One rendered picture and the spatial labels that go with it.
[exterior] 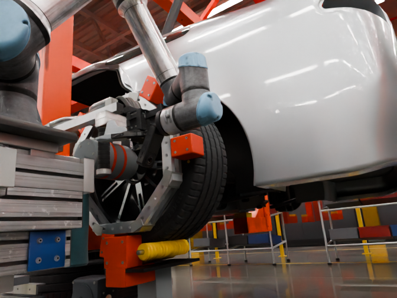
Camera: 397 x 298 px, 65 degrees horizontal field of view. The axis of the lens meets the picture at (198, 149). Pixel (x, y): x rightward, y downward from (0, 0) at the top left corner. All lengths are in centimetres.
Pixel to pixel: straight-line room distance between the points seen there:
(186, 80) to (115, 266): 73
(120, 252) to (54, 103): 88
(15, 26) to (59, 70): 112
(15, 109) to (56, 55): 109
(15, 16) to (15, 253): 49
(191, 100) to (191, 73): 7
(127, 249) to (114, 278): 11
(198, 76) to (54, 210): 47
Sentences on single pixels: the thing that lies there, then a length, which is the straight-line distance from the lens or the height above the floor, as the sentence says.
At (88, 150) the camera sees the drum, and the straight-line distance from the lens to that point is 116.
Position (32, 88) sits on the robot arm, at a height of 93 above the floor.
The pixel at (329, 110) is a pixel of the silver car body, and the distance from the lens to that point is 140.
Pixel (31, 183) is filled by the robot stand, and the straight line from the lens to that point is 79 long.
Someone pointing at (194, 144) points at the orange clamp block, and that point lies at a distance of 105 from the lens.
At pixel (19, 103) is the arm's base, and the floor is 87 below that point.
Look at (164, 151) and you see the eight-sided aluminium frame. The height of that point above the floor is 84.
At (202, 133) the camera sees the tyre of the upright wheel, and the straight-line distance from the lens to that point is 120.
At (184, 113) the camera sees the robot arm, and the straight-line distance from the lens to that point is 77.
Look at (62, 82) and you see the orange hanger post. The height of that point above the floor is 138.
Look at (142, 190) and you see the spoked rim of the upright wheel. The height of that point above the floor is 74.
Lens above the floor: 56
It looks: 15 degrees up
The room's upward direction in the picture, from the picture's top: 5 degrees counter-clockwise
